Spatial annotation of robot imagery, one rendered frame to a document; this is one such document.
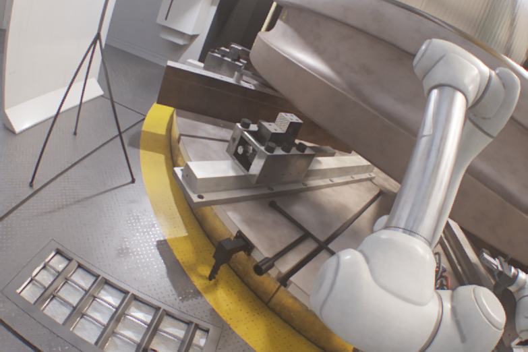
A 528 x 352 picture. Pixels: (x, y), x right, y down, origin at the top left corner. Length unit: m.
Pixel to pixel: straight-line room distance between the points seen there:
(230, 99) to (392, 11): 1.63
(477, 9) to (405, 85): 3.42
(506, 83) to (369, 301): 0.64
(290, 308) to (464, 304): 1.25
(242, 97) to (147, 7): 2.90
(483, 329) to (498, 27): 4.97
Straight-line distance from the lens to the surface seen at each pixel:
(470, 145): 0.91
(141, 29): 5.21
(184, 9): 4.43
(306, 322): 1.72
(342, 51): 2.09
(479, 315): 0.58
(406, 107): 1.84
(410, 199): 0.58
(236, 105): 2.79
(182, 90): 2.69
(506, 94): 0.88
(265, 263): 1.49
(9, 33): 2.51
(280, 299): 1.71
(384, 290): 0.50
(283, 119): 1.87
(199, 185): 1.67
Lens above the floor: 1.39
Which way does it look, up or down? 25 degrees down
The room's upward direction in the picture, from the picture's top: 24 degrees clockwise
